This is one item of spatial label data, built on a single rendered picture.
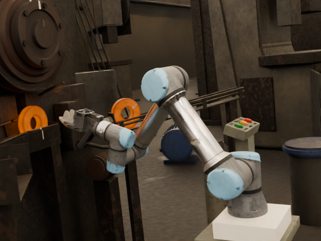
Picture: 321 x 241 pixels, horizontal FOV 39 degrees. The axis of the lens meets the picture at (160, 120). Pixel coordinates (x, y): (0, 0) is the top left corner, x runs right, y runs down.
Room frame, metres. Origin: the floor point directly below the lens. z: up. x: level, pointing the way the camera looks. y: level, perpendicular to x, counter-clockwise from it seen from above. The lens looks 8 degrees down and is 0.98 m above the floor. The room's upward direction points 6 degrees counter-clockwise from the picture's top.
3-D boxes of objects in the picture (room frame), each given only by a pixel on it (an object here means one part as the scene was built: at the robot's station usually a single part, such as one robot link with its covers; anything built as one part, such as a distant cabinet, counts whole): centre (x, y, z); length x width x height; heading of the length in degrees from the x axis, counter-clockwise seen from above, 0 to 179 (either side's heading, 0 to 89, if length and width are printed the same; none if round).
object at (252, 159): (1.66, -0.29, 0.53); 0.13 x 0.12 x 0.14; 146
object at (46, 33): (1.98, 0.47, 1.11); 0.28 x 0.06 x 0.28; 151
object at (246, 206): (1.67, -0.30, 0.41); 0.15 x 0.15 x 0.10
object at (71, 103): (2.24, 0.46, 0.68); 0.11 x 0.08 x 0.24; 61
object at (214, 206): (2.31, -0.25, 0.26); 0.12 x 0.12 x 0.52
